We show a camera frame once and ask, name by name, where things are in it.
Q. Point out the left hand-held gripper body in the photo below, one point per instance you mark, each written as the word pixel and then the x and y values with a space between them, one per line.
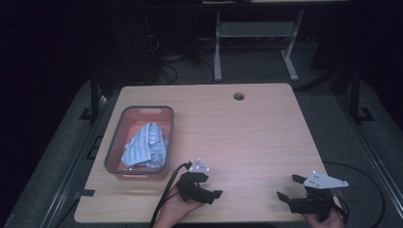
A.
pixel 190 186

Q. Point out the blue striped cloth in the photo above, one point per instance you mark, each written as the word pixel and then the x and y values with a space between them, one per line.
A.
pixel 144 145

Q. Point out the black stand post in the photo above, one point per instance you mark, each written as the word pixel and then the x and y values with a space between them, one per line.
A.
pixel 355 95
pixel 94 95

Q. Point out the white metal stand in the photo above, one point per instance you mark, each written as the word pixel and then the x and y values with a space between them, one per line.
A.
pixel 253 30

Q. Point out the orange bin with grey rim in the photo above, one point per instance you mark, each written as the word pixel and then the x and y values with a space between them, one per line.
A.
pixel 133 120

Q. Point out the person's left hand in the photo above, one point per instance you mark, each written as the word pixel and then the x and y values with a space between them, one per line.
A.
pixel 177 210

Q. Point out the person's right hand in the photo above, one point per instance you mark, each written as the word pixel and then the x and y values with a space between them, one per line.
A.
pixel 326 221

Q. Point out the grey metal floor rail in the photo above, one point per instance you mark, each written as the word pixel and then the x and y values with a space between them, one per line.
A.
pixel 79 158
pixel 370 152

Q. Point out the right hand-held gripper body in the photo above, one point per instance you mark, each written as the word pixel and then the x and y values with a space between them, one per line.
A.
pixel 316 196

